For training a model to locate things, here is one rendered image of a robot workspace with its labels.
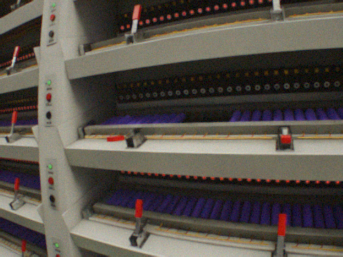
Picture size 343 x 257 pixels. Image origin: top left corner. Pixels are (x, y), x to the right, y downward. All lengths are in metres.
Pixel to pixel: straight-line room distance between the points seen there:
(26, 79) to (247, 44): 0.56
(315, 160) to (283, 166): 0.05
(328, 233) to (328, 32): 0.33
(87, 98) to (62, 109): 0.08
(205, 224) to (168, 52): 0.33
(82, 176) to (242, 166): 0.39
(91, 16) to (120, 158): 0.40
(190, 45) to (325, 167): 0.29
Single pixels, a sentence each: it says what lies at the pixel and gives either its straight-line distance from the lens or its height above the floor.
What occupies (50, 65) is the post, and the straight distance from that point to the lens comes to 0.63.
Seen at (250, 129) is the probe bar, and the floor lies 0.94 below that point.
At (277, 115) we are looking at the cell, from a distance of 0.47.
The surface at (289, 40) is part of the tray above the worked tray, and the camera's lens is 0.41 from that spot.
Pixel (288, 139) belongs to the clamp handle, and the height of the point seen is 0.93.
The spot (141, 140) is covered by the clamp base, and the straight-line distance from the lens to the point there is 0.48.
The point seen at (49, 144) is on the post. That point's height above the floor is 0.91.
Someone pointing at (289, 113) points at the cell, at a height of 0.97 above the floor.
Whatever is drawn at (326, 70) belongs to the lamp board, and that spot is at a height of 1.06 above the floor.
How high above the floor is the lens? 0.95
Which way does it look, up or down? level
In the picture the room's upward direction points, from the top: 1 degrees counter-clockwise
